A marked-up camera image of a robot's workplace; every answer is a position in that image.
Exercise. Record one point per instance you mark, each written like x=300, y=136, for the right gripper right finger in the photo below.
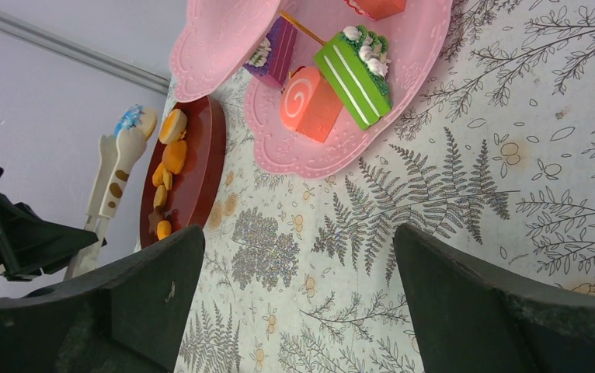
x=472, y=316

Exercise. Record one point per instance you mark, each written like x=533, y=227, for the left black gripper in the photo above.
x=31, y=246

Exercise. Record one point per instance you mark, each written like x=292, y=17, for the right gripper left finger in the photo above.
x=128, y=316

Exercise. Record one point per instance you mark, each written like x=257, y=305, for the orange fish cookie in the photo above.
x=163, y=229

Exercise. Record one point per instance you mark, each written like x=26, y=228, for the brown star cookie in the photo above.
x=154, y=219

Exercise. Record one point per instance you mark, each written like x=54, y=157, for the white cat-paw food tongs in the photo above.
x=117, y=156

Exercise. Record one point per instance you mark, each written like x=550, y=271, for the dark red round tray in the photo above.
x=194, y=190

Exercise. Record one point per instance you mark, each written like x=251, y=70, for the orange round cookie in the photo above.
x=174, y=156

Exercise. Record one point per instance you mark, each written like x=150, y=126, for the blue frosted donut toy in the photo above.
x=144, y=118

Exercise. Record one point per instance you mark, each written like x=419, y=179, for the orange pancake stack toy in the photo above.
x=172, y=127

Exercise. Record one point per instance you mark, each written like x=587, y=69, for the round orange cracker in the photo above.
x=160, y=197

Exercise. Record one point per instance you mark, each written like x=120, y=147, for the square orange cracker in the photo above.
x=167, y=179

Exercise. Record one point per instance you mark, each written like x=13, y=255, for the floral tablecloth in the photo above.
x=495, y=156

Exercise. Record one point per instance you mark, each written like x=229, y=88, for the pink three-tier cake stand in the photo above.
x=220, y=36

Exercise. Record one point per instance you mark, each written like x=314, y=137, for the green layered cake slice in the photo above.
x=355, y=63

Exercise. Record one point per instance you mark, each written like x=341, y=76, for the purple cake slice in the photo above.
x=271, y=60

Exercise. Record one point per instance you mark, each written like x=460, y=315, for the red watermelon cake slice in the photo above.
x=377, y=9

